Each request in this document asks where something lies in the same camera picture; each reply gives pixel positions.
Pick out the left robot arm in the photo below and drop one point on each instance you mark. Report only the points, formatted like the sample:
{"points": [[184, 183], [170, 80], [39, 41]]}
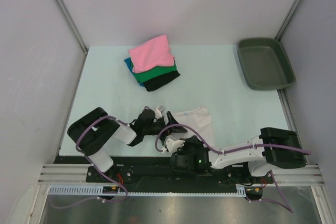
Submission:
{"points": [[91, 132]]}

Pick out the right aluminium frame post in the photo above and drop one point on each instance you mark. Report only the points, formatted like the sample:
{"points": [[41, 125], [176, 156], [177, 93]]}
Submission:
{"points": [[288, 19]]}

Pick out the left aluminium frame post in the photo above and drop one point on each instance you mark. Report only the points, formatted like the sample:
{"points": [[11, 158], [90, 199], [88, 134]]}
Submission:
{"points": [[71, 25]]}

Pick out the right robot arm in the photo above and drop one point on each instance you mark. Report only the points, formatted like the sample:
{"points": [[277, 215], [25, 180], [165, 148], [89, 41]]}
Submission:
{"points": [[272, 148]]}

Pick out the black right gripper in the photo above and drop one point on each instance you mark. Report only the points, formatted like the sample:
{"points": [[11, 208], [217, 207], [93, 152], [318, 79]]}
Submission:
{"points": [[192, 140]]}

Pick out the pink folded t shirt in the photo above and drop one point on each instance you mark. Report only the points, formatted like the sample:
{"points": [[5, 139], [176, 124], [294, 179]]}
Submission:
{"points": [[155, 52]]}

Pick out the aluminium front frame rail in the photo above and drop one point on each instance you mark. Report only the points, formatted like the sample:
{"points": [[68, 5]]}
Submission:
{"points": [[76, 174]]}

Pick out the green folded t shirt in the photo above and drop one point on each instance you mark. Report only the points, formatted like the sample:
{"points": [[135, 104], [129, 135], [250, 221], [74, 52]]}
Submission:
{"points": [[153, 73]]}

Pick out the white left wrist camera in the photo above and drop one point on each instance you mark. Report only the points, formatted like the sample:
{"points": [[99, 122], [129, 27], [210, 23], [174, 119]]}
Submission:
{"points": [[159, 112]]}

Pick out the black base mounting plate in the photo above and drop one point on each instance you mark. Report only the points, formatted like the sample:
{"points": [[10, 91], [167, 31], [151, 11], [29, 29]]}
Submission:
{"points": [[155, 173]]}

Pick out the black folded t shirt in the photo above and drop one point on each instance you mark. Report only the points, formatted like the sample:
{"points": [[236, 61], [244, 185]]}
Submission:
{"points": [[160, 81]]}

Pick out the white t shirt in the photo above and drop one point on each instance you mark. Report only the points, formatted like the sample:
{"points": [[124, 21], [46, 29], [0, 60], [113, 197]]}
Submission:
{"points": [[200, 120]]}

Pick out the dark green plastic bin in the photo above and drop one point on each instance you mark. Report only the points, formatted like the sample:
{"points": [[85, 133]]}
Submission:
{"points": [[265, 64]]}

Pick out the aluminium frame post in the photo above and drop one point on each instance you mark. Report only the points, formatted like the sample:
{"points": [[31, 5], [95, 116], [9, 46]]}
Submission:
{"points": [[288, 19], [71, 25]]}

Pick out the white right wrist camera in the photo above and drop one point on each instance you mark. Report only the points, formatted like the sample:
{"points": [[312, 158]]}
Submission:
{"points": [[172, 144]]}

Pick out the blue folded t shirt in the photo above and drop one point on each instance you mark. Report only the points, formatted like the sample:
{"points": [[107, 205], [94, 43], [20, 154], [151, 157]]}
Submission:
{"points": [[129, 64]]}

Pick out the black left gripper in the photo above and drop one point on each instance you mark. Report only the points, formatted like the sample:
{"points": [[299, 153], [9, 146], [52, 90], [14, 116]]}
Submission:
{"points": [[171, 120]]}

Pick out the white slotted cable duct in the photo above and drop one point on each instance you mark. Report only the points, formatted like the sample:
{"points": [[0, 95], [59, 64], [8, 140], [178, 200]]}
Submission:
{"points": [[109, 190]]}

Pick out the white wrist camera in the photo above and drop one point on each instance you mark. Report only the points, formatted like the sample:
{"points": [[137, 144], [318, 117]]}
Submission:
{"points": [[159, 112], [172, 144]]}

